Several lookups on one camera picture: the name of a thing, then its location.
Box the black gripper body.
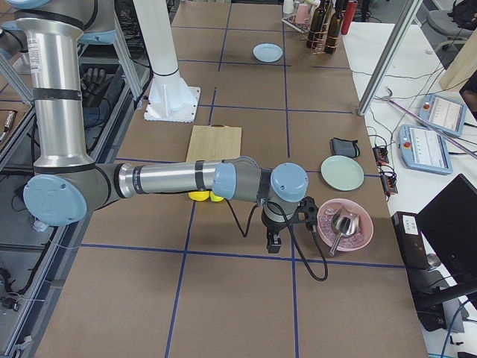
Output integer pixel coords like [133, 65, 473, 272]
[261, 205, 286, 239]

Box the light blue plate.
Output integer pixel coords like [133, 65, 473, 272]
[253, 43, 283, 63]

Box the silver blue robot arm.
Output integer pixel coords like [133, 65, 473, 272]
[12, 1, 309, 253]

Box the mint green plate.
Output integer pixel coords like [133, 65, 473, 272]
[320, 155, 364, 191]

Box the pink bowl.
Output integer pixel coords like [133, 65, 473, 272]
[318, 198, 373, 252]

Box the right yellow lemon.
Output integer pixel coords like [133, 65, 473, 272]
[209, 191, 224, 202]

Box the yellow lemon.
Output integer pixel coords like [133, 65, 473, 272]
[209, 191, 224, 202]
[188, 191, 210, 201]

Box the metal scoop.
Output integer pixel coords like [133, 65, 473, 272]
[329, 207, 360, 257]

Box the left yellow lemon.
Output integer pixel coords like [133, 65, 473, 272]
[188, 191, 210, 201]

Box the wooden cutting board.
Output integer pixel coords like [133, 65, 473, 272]
[186, 125, 242, 163]

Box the dark grey folded cloth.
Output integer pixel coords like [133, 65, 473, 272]
[330, 137, 361, 158]

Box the black computer box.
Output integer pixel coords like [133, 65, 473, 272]
[392, 211, 429, 270]

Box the near teach pendant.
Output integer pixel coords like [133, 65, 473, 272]
[398, 125, 452, 175]

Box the teach pendant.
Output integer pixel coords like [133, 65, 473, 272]
[398, 125, 452, 175]
[419, 94, 467, 137]

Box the black monitor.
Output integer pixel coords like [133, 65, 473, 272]
[417, 174, 476, 282]

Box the dark wine bottle left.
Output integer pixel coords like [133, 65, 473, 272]
[306, 1, 326, 48]

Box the dark wine bottle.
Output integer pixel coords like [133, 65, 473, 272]
[306, 1, 326, 48]
[324, 0, 345, 54]

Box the dark wine bottle right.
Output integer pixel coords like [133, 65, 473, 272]
[324, 0, 345, 54]

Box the pink reacher stick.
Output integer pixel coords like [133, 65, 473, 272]
[378, 89, 476, 159]

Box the far teach pendant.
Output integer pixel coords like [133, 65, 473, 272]
[419, 94, 467, 137]

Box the pink cup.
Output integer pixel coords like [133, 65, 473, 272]
[295, 3, 309, 25]

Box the white cup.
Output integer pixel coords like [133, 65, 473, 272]
[282, 0, 294, 15]

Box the black mannequin hand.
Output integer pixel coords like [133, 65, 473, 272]
[80, 67, 110, 107]

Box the red cylinder bottle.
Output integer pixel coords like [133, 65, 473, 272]
[341, 0, 358, 35]

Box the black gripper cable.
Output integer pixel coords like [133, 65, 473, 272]
[226, 203, 329, 281]

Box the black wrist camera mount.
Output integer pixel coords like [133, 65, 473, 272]
[292, 196, 318, 231]

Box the orange black cable adapter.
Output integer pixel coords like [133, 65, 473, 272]
[373, 145, 398, 199]

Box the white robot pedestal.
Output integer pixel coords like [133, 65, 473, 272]
[134, 0, 200, 123]

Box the copper wire bottle rack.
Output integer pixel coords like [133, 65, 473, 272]
[282, 1, 344, 54]

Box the aluminium frame post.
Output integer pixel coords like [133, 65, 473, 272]
[357, 0, 423, 116]

